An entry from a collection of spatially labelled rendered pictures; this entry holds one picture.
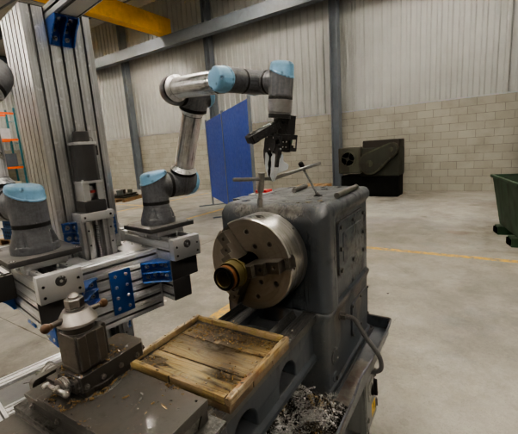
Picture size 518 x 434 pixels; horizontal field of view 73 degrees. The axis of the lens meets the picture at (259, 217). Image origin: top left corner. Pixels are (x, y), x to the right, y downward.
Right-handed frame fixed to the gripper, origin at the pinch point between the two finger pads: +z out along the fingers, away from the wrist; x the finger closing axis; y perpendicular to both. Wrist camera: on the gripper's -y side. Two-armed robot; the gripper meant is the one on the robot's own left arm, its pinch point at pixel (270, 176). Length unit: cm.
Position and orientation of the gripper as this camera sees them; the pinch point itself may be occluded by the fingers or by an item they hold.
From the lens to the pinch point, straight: 115.8
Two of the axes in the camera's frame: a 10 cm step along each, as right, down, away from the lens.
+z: -0.5, 9.7, 2.5
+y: 8.9, -0.8, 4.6
